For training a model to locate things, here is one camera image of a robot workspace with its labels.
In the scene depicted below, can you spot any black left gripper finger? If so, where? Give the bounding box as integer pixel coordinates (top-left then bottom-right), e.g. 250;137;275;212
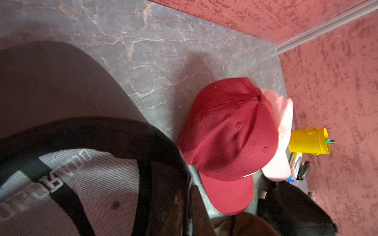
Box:
191;185;216;236

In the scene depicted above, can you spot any brown baseball cap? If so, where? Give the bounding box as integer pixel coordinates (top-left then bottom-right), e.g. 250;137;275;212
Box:
214;212;280;236

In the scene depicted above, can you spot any black cap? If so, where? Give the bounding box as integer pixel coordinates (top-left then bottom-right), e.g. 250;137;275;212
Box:
257;181;339;236

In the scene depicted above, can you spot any pink baseball cap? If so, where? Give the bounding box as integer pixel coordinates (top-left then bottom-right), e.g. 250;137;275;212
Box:
262;89;293;182

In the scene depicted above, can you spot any dark red baseball cap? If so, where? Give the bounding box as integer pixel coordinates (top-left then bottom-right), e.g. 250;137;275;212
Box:
178;78;279;215

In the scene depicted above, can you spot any grey baseball cap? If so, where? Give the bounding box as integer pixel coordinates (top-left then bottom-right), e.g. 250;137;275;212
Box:
1;41;192;236

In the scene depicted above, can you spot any toothpaste tube box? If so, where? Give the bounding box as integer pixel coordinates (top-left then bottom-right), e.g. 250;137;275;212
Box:
287;152;303;183

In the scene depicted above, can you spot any yellow plastic cup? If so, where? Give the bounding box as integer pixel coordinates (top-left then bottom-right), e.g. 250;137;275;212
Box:
288;127;331;155

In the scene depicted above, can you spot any green capped white marker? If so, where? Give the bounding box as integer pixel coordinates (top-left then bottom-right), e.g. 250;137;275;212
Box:
325;139;336;145

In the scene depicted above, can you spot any right rear aluminium corner post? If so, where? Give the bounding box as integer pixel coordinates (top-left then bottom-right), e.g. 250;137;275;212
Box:
277;0;378;54

